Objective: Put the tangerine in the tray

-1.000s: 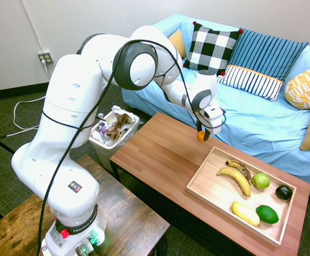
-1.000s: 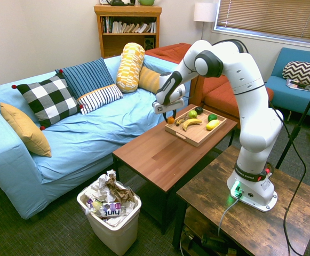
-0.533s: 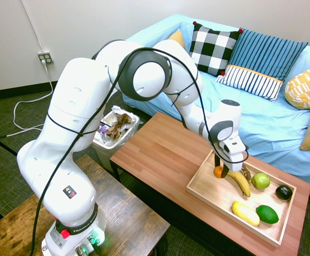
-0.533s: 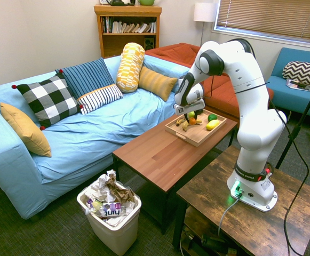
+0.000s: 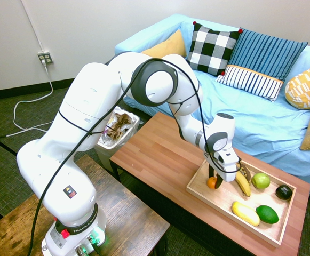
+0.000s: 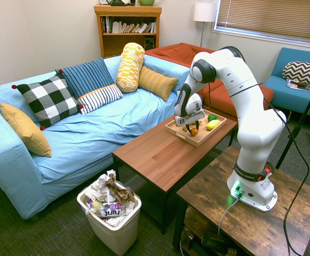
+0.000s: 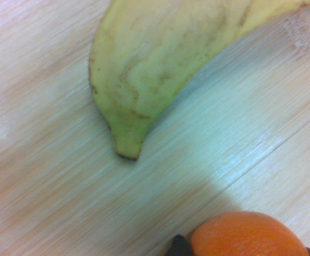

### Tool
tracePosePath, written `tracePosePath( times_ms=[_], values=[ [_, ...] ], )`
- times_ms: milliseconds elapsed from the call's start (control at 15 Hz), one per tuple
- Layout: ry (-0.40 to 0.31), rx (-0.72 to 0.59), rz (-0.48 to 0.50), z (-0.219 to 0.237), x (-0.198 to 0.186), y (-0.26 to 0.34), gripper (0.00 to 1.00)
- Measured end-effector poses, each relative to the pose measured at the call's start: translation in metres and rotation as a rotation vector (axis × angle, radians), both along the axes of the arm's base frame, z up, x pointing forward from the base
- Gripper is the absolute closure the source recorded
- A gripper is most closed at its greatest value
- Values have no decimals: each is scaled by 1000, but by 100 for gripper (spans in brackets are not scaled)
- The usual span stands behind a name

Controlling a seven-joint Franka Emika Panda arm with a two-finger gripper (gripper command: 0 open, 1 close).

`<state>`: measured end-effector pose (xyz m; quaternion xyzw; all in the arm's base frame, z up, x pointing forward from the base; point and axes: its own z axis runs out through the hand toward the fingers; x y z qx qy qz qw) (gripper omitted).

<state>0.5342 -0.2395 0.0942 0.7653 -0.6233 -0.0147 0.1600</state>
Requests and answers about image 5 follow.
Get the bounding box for yellow banana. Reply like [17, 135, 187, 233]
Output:
[234, 164, 252, 198]

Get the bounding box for white wall cable conduit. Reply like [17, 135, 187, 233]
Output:
[19, 0, 45, 53]

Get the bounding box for white navy striped pillow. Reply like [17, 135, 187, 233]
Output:
[215, 64, 284, 103]

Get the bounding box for plain mustard yellow pillow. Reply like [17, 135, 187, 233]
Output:
[140, 29, 188, 59]

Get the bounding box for white power cable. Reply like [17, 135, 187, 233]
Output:
[12, 60, 55, 137]

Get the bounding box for black avocado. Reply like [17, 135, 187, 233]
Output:
[275, 184, 293, 201]

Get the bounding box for green lime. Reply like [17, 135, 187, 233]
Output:
[256, 204, 280, 225]

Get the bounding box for light wooden tray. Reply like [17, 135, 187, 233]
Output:
[186, 157, 297, 248]

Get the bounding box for blue striped large pillow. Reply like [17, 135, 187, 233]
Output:
[227, 27, 309, 82]

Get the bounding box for light blue sofa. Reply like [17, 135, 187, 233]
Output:
[114, 13, 310, 204]

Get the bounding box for grey trash bin with liner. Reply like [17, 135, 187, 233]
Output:
[94, 106, 141, 171]

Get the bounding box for yellow pillow with white pattern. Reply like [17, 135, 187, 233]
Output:
[284, 62, 310, 110]

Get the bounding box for green apple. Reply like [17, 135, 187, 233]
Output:
[251, 172, 271, 190]

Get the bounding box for yellow squash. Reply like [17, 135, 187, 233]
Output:
[231, 201, 261, 227]

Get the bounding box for brown textured fruit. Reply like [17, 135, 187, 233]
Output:
[239, 163, 252, 185]

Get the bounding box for black floor cable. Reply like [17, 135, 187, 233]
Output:
[0, 129, 19, 157]

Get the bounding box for wall power outlet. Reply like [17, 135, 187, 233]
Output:
[37, 50, 54, 65]

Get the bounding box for black white checkered pillow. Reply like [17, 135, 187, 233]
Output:
[186, 21, 244, 77]

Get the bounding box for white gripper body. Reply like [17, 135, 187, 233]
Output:
[210, 148, 242, 183]

